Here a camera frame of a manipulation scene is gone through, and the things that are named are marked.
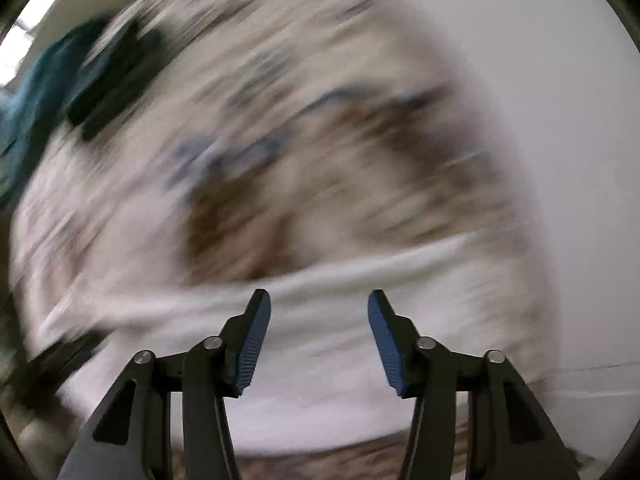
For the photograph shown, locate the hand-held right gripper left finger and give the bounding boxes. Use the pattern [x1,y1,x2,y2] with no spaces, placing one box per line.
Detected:
[57,288,272,480]

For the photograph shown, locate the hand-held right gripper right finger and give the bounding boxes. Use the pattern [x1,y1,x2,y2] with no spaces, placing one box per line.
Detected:
[367,289,581,480]

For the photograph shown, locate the floral blanket with plaid edge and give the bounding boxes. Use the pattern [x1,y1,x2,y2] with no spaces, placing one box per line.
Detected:
[10,0,566,480]

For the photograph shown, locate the dark blue folded jeans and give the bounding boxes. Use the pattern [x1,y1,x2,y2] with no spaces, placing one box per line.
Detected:
[65,20,166,141]

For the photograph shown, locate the window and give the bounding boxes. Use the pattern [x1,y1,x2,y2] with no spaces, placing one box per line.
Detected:
[0,0,96,91]

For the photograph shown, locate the white pants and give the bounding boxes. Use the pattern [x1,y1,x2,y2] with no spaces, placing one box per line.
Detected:
[40,232,556,456]

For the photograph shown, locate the teal folded quilt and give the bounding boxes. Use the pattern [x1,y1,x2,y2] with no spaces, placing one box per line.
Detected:
[0,17,108,211]

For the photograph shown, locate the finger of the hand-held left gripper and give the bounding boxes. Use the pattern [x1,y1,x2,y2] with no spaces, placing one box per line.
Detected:
[15,330,108,401]

